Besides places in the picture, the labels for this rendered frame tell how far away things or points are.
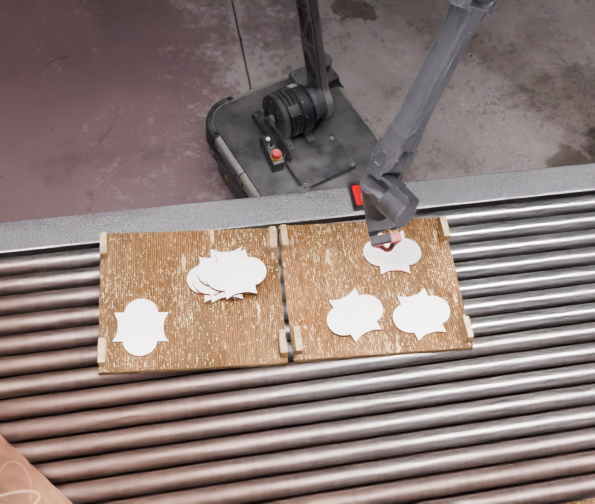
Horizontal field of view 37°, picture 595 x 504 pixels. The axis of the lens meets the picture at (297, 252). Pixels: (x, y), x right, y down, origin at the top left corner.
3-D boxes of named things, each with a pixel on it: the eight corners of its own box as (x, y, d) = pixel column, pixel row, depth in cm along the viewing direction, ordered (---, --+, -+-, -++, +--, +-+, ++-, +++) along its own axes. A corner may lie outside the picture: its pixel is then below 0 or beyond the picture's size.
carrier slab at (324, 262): (277, 229, 216) (277, 225, 215) (441, 220, 222) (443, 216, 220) (293, 363, 199) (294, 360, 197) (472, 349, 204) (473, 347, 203)
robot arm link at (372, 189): (374, 163, 187) (353, 180, 185) (396, 182, 183) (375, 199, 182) (378, 182, 192) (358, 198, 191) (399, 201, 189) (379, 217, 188)
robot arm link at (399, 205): (402, 148, 188) (378, 147, 181) (441, 179, 182) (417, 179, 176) (376, 194, 193) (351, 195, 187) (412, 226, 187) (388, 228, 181)
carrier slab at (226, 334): (100, 236, 211) (100, 233, 209) (274, 231, 216) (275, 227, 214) (98, 375, 193) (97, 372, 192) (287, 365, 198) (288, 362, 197)
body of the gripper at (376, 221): (390, 191, 198) (386, 172, 192) (399, 230, 193) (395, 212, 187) (361, 198, 199) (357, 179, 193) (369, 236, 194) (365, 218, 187)
